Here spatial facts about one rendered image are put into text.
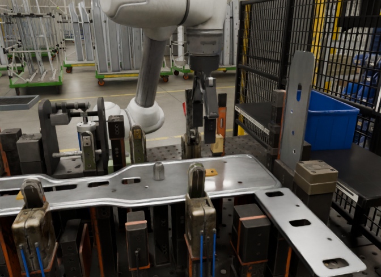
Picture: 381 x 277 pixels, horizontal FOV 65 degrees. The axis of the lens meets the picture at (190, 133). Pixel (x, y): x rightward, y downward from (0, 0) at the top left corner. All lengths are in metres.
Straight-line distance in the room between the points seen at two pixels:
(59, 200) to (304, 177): 0.62
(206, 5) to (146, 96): 0.86
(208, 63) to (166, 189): 0.34
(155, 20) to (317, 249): 0.56
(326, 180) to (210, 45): 0.44
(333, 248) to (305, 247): 0.05
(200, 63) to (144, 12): 0.19
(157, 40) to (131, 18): 0.69
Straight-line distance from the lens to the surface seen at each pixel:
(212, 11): 0.72
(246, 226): 0.71
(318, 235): 0.70
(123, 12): 0.65
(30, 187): 0.71
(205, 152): 1.77
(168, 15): 0.67
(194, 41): 0.74
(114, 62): 7.79
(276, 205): 0.76
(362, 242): 1.23
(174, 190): 0.79
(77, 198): 0.81
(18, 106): 1.10
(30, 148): 1.02
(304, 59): 0.86
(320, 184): 0.83
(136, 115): 1.55
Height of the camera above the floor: 1.40
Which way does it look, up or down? 20 degrees down
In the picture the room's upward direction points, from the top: straight up
